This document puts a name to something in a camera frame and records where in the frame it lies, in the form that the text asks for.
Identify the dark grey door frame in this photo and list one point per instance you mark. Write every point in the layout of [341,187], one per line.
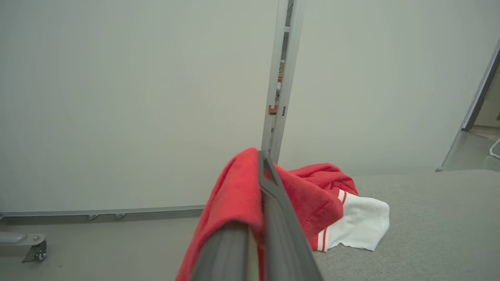
[480,89]

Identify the grey partition base strip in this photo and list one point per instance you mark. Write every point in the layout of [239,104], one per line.
[97,211]

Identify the grey partition post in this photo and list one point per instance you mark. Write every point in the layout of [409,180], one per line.
[283,58]

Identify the red and white garment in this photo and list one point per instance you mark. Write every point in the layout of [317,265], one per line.
[234,195]

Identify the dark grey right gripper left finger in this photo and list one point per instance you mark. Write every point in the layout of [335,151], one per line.
[224,253]

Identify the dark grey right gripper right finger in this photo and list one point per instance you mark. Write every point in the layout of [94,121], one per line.
[281,234]

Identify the grey caster wheel foot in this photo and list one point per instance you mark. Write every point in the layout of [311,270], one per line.
[37,248]

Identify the small red clip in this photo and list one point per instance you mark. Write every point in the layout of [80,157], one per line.
[273,109]

